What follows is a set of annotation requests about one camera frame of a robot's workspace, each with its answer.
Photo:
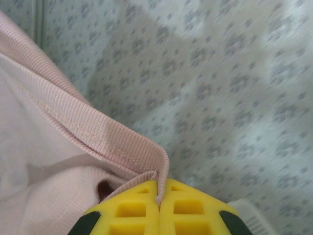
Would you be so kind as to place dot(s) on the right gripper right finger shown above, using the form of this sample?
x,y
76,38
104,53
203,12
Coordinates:
x,y
190,215

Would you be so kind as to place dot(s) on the white perforated plastic basket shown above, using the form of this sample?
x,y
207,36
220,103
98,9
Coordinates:
x,y
254,218

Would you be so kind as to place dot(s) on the aluminium corner post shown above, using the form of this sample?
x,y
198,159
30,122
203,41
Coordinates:
x,y
38,19

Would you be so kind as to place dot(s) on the pink ribbed tank top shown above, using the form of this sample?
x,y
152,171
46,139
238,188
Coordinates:
x,y
49,147

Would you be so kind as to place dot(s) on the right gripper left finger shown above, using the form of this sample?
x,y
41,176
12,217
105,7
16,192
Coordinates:
x,y
132,215

